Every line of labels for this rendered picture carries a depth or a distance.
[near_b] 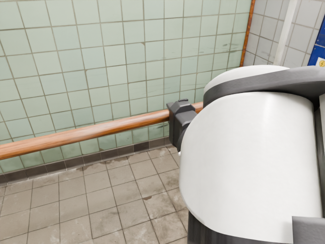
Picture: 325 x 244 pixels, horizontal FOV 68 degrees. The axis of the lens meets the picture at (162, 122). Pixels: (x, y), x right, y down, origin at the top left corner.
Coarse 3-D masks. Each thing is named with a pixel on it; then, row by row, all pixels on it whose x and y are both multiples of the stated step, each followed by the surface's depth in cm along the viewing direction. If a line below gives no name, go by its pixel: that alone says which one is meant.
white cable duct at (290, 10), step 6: (294, 0) 157; (288, 6) 162; (294, 6) 158; (288, 12) 163; (288, 18) 164; (288, 24) 165; (282, 30) 170; (288, 30) 167; (282, 36) 171; (282, 42) 172; (282, 48) 174; (276, 54) 180; (276, 60) 181
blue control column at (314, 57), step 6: (324, 18) 140; (318, 36) 145; (324, 36) 142; (318, 42) 146; (324, 42) 143; (318, 48) 147; (324, 48) 143; (312, 54) 151; (318, 54) 148; (324, 54) 144; (312, 60) 152
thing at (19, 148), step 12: (120, 120) 56; (132, 120) 56; (144, 120) 57; (156, 120) 58; (168, 120) 59; (60, 132) 52; (72, 132) 52; (84, 132) 52; (96, 132) 53; (108, 132) 54; (12, 144) 48; (24, 144) 49; (36, 144) 49; (48, 144) 50; (60, 144) 51; (0, 156) 47; (12, 156) 48
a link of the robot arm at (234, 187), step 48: (240, 96) 15; (288, 96) 15; (192, 144) 18; (240, 144) 15; (288, 144) 14; (192, 192) 17; (240, 192) 14; (288, 192) 13; (192, 240) 16; (240, 240) 13; (288, 240) 13
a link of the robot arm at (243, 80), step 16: (224, 80) 16; (240, 80) 16; (256, 80) 15; (272, 80) 14; (288, 80) 14; (304, 80) 13; (320, 80) 13; (208, 96) 18; (304, 96) 15; (320, 96) 15; (320, 112) 17; (320, 128) 17; (320, 144) 17; (320, 160) 17; (320, 176) 17; (304, 224) 12; (320, 224) 11; (304, 240) 12; (320, 240) 11
